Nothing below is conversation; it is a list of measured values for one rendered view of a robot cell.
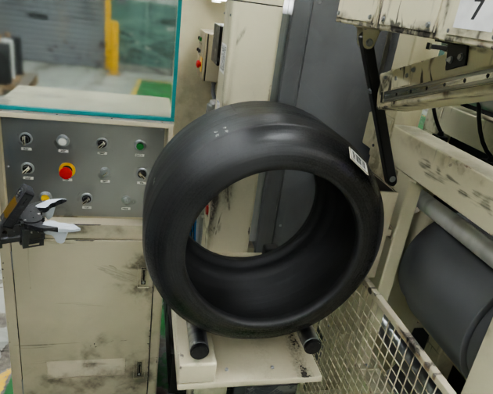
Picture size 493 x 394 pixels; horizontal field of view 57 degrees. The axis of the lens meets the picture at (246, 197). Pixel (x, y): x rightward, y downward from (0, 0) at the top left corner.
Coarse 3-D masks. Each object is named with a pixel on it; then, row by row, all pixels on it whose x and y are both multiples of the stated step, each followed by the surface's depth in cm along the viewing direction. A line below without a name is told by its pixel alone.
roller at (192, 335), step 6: (186, 324) 114; (192, 324) 111; (192, 330) 110; (198, 330) 109; (192, 336) 108; (198, 336) 107; (204, 336) 108; (192, 342) 106; (198, 342) 106; (204, 342) 106; (192, 348) 105; (198, 348) 105; (204, 348) 105; (192, 354) 105; (198, 354) 106; (204, 354) 106
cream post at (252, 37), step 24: (240, 0) 111; (264, 0) 112; (240, 24) 113; (264, 24) 114; (240, 48) 115; (264, 48) 117; (240, 72) 118; (264, 72) 119; (216, 96) 131; (240, 96) 120; (264, 96) 122; (240, 192) 132; (216, 216) 133; (240, 216) 135; (216, 240) 137; (240, 240) 139
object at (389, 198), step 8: (376, 176) 146; (384, 184) 141; (384, 192) 133; (392, 192) 134; (384, 200) 134; (392, 200) 135; (384, 208) 136; (392, 208) 136; (384, 216) 137; (384, 224) 138; (384, 232) 139; (384, 240) 141; (376, 256) 143; (376, 264) 144
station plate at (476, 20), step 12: (468, 0) 68; (480, 0) 65; (492, 0) 63; (468, 12) 68; (480, 12) 65; (492, 12) 63; (456, 24) 70; (468, 24) 68; (480, 24) 65; (492, 24) 63
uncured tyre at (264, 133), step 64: (192, 128) 102; (256, 128) 90; (320, 128) 95; (192, 192) 89; (320, 192) 126; (192, 256) 126; (256, 256) 133; (320, 256) 129; (192, 320) 103; (256, 320) 107; (320, 320) 110
